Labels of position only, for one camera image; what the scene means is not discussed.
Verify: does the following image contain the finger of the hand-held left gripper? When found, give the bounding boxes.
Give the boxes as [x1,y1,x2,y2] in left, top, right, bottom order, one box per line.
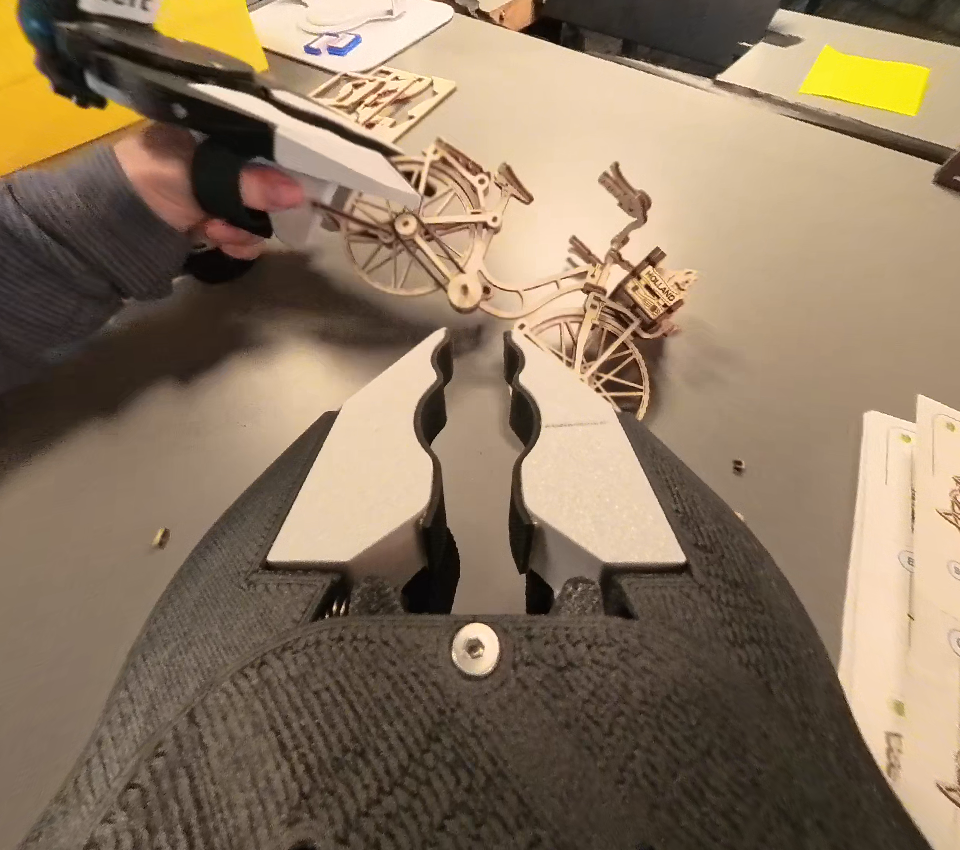
[187,81,426,215]

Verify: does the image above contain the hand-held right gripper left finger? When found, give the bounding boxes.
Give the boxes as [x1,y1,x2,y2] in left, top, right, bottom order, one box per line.
[266,328,460,613]

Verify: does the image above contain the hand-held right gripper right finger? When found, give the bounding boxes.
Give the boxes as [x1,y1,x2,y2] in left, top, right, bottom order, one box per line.
[502,331,690,613]

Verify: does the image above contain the wooden bicycle model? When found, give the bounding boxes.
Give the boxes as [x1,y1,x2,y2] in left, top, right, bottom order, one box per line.
[315,141,700,422]

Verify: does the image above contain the white instruction booklet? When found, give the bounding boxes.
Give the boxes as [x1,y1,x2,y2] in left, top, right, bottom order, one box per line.
[836,394,960,850]

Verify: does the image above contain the person's left forearm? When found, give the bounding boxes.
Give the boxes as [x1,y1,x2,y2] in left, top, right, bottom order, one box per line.
[0,145,198,388]

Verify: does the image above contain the wooden parts sheet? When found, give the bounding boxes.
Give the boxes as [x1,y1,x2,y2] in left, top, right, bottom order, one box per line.
[308,65,458,139]

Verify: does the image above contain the person's left hand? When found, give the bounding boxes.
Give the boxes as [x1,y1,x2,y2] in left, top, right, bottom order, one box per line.
[116,126,309,264]

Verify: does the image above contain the yellow plastic bin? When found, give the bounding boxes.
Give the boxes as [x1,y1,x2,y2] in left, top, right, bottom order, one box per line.
[0,0,270,178]

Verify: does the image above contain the yellow sticky note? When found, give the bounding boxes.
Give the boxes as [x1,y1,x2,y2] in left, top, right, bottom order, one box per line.
[798,44,932,117]

